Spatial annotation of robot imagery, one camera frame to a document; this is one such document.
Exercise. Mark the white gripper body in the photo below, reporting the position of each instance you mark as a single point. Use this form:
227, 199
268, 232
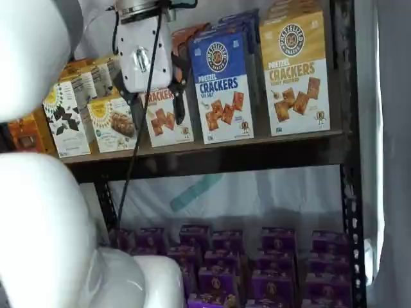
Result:
135, 38

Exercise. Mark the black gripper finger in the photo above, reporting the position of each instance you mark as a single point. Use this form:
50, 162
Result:
128, 95
180, 73

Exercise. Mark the yellow honey mustard cracker box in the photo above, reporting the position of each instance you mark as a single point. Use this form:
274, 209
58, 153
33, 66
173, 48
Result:
295, 96

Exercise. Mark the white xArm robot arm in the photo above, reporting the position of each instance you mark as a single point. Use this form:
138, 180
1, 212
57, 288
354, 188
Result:
29, 48

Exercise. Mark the mint chocolate sweet thins box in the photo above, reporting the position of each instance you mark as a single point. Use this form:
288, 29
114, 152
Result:
114, 72
85, 88
101, 80
67, 134

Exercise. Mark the orange cheddar cracker box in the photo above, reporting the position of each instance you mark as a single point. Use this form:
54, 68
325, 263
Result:
189, 31
181, 45
160, 128

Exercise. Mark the almond flour bar box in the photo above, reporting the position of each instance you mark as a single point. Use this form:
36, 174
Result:
109, 128

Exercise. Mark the blue sea salt cracker box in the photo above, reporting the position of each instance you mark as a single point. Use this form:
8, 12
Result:
231, 28
221, 106
239, 16

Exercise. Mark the black metal shelf rack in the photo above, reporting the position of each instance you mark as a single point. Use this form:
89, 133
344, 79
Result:
224, 163

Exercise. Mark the brown wooden shelf board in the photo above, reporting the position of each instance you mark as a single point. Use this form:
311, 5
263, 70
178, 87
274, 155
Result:
263, 141

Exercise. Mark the brown orange snack box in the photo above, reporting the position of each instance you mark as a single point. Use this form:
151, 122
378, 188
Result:
27, 134

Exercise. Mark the purple snack box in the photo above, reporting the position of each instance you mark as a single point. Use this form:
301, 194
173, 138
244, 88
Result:
218, 282
130, 240
194, 235
181, 256
329, 266
266, 303
273, 285
212, 301
226, 240
330, 242
152, 240
274, 261
191, 279
277, 239
221, 260
327, 292

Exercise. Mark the white backdrop sheet teal print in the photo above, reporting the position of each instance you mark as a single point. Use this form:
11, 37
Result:
257, 199

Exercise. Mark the pale grey curtain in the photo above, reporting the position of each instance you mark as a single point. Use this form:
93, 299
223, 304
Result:
391, 128

